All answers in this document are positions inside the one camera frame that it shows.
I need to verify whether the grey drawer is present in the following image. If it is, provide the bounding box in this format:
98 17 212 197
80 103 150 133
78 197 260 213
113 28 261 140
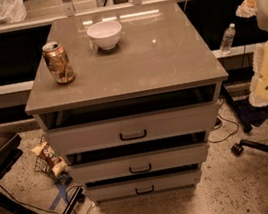
68 144 208 184
44 102 219 156
85 169 202 202

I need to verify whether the grey drawer cabinet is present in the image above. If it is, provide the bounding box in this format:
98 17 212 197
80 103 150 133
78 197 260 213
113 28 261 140
11 0 246 213

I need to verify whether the white ceramic bowl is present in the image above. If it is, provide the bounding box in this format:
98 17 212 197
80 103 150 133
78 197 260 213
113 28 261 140
87 20 122 50

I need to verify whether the gold soda can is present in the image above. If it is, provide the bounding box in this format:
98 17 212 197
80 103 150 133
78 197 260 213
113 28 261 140
42 41 76 84

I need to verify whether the chip snack bag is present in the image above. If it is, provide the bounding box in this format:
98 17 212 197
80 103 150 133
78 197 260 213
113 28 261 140
32 141 67 177

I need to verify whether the clear plastic water bottle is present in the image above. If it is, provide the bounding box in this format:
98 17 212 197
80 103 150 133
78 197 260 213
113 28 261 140
219 23 236 55

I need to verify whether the black floor cable right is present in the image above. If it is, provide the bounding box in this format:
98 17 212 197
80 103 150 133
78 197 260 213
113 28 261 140
203 100 242 146

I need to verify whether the small wire basket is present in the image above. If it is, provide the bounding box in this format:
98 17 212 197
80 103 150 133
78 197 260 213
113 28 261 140
32 137 56 180

